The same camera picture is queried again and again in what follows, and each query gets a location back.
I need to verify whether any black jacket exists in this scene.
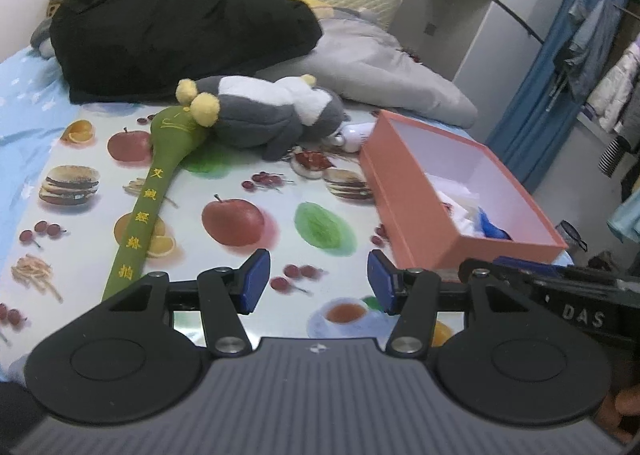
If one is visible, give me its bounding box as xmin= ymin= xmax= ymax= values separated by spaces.
xmin=50 ymin=0 xmax=323 ymax=103

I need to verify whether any hanging light blue garment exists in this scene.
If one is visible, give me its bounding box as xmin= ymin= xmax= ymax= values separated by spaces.
xmin=607 ymin=195 xmax=640 ymax=243

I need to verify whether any pink cardboard box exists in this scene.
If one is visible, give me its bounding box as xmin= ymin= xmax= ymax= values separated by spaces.
xmin=359 ymin=109 xmax=570 ymax=270

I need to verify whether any person's right hand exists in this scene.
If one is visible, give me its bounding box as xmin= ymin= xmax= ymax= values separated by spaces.
xmin=597 ymin=375 xmax=640 ymax=443

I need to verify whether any grey quilt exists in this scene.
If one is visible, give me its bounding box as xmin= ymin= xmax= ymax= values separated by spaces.
xmin=255 ymin=8 xmax=478 ymax=128

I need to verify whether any blue plastic packet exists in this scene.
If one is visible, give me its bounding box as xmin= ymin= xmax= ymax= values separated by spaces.
xmin=475 ymin=206 xmax=514 ymax=241

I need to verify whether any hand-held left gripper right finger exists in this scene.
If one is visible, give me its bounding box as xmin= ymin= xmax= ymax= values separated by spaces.
xmin=366 ymin=250 xmax=531 ymax=357

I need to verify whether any grey penguin plush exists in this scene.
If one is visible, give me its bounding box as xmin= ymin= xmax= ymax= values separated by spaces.
xmin=175 ymin=74 xmax=348 ymax=161

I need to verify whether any hanging striped garment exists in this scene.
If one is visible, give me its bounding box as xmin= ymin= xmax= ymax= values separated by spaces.
xmin=597 ymin=135 xmax=633 ymax=178

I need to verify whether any hanging white puffy jacket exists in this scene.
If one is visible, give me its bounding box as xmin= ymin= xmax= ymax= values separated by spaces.
xmin=587 ymin=42 xmax=640 ymax=133

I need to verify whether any yellow patterned pillow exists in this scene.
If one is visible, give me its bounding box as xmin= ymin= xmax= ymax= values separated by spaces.
xmin=282 ymin=0 xmax=381 ymax=26

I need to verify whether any white wardrobe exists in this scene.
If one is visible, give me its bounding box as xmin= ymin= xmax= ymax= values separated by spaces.
xmin=390 ymin=0 xmax=576 ymax=136

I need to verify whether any blue curtain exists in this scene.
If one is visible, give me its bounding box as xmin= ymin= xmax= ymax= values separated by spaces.
xmin=485 ymin=0 xmax=636 ymax=191

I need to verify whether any hanging grey denim garment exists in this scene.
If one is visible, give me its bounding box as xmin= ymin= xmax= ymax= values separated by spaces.
xmin=552 ymin=0 xmax=621 ymax=103

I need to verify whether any light blue bed sheet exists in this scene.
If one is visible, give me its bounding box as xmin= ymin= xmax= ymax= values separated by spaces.
xmin=0 ymin=45 xmax=83 ymax=296

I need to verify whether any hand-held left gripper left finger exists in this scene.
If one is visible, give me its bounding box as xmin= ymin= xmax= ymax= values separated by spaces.
xmin=102 ymin=249 xmax=272 ymax=357

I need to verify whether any grey cloth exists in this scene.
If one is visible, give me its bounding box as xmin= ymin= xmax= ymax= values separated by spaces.
xmin=30 ymin=18 xmax=55 ymax=58

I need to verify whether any black floor item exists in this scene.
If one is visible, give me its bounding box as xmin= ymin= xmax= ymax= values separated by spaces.
xmin=555 ymin=220 xmax=586 ymax=252

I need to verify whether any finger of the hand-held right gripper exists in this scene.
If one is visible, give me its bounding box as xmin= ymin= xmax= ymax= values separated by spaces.
xmin=492 ymin=257 xmax=621 ymax=293

